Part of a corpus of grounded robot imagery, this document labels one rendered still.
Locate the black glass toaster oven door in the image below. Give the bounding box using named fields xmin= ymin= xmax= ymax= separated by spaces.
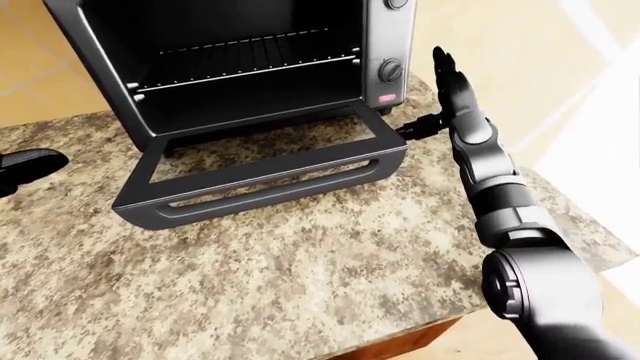
xmin=111 ymin=105 xmax=408 ymax=231

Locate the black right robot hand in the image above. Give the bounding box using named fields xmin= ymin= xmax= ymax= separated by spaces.
xmin=396 ymin=45 xmax=494 ymax=141

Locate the wire oven rack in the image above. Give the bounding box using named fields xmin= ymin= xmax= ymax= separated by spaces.
xmin=135 ymin=26 xmax=359 ymax=93

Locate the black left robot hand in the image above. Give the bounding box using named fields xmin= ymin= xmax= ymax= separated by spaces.
xmin=0 ymin=147 xmax=70 ymax=198

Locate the large grey oven knob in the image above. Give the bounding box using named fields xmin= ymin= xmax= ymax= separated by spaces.
xmin=378 ymin=57 xmax=405 ymax=84

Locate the black toaster oven body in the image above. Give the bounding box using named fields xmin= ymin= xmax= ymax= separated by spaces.
xmin=42 ymin=0 xmax=418 ymax=151

